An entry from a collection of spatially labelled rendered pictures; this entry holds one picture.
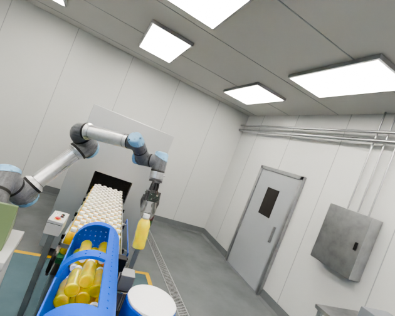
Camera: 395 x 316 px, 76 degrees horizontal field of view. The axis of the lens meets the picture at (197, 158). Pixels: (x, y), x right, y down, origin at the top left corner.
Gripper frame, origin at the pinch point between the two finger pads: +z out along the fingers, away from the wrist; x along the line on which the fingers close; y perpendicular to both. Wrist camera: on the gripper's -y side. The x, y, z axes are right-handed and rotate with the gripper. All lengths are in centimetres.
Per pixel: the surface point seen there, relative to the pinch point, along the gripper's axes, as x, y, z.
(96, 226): -23.5, -31.8, 16.0
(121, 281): 3, -56, 57
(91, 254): -22.6, 6.7, 21.2
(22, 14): -247, -404, -265
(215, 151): 216, -469, -125
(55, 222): -49, -54, 23
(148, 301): 11.8, -0.3, 43.8
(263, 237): 271, -277, 42
